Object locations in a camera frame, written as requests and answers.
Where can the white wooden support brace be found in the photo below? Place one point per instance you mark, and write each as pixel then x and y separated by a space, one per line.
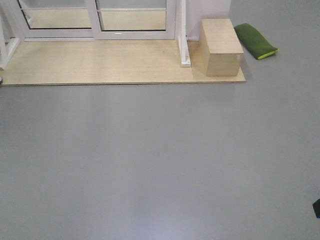
pixel 181 33

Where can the green sandbag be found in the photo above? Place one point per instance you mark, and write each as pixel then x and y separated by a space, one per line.
pixel 254 41

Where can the light wooden box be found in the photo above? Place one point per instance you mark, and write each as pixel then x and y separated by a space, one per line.
pixel 220 47

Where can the white framed sliding glass door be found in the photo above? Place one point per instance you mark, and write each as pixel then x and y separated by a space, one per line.
pixel 132 19

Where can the white outer door frame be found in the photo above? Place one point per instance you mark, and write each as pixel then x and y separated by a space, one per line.
pixel 7 49

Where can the light wooden floor platform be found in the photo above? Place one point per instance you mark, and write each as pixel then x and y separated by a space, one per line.
pixel 106 62

